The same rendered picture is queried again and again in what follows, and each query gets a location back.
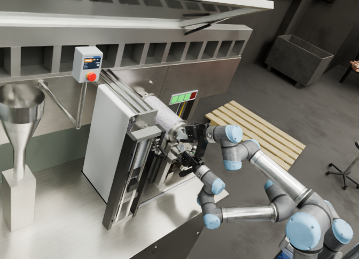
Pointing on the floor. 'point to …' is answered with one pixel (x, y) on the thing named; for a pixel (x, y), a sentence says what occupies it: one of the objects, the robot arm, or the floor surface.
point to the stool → (346, 170)
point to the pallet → (281, 156)
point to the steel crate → (297, 60)
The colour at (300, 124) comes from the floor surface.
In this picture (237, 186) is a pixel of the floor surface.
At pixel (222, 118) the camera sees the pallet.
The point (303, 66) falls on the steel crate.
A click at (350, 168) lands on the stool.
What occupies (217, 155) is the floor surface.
